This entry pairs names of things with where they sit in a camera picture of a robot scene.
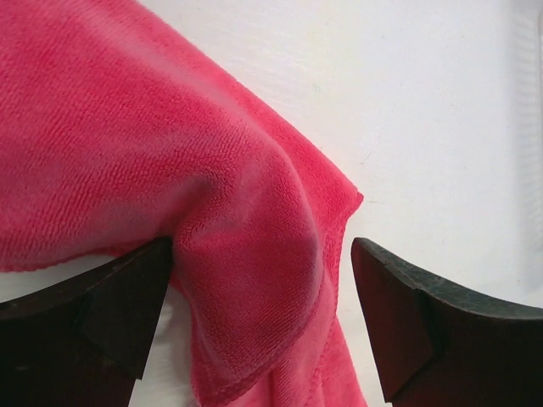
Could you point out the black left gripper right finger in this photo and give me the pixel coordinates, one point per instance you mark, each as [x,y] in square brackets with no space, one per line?
[438,343]

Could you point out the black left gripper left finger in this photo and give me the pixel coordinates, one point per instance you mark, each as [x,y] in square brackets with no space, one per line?
[85,341]

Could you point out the pink microfiber towel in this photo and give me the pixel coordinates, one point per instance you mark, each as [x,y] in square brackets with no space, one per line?
[116,130]

